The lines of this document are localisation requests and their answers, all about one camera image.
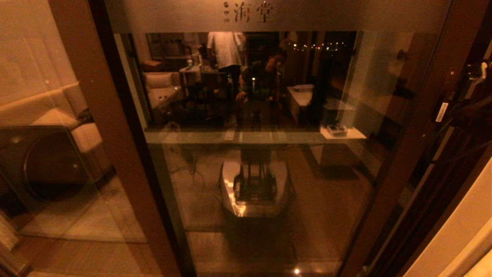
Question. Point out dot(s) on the dark brown door frame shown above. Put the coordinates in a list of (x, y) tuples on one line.
[(449, 207)]

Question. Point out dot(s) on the brown framed fixed glass panel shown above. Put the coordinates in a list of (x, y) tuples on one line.
[(125, 154)]

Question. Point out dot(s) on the brown framed sliding glass door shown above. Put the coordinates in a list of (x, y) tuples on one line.
[(396, 181)]

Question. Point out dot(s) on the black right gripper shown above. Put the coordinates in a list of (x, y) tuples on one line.
[(472, 113)]

